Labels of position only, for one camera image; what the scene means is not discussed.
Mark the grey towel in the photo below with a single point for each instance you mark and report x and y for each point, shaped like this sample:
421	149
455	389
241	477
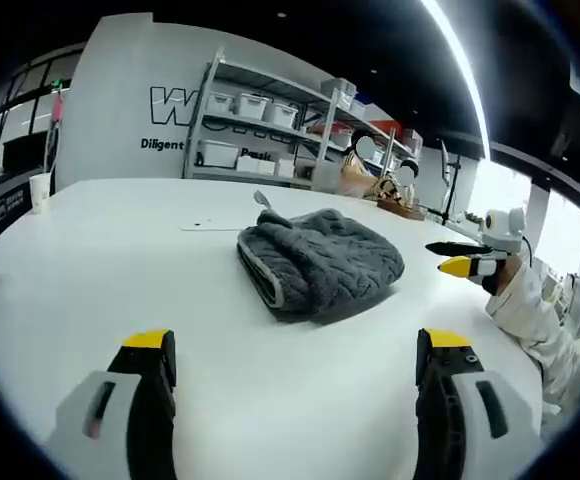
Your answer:
325	260

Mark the person's right hand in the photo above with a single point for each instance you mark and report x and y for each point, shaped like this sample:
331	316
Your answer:
507	272

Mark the brown wooden tray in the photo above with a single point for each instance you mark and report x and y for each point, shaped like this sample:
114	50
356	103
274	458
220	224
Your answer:
400	209

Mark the white ceiling light strip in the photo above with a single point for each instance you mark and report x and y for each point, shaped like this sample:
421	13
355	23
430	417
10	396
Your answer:
462	70

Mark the grey metal shelving rack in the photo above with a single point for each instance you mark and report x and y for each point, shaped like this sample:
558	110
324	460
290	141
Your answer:
320	125

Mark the white paper cup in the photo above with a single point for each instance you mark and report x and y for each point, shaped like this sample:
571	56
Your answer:
39	194

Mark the black sign board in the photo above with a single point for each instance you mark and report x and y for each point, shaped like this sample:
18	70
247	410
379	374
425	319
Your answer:
12	205

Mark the group of white storage bins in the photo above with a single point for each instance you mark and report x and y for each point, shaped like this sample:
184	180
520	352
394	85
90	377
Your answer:
252	105

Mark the dark monitor screen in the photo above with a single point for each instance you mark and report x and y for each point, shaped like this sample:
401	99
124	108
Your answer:
25	152

